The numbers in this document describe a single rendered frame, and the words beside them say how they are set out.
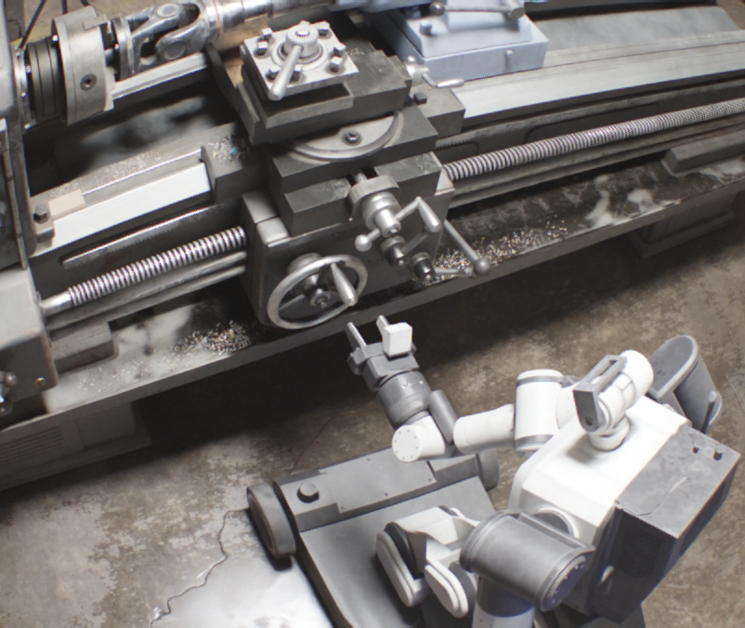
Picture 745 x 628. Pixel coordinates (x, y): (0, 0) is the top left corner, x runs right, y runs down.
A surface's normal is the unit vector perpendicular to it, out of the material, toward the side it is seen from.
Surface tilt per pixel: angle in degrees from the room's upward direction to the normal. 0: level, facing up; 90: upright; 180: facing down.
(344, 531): 0
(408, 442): 58
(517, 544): 20
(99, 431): 90
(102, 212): 36
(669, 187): 0
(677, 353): 48
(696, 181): 0
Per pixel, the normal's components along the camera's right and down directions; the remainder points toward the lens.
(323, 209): 0.44, 0.77
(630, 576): -0.68, 0.45
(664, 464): -0.03, -0.80
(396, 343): 0.52, 0.37
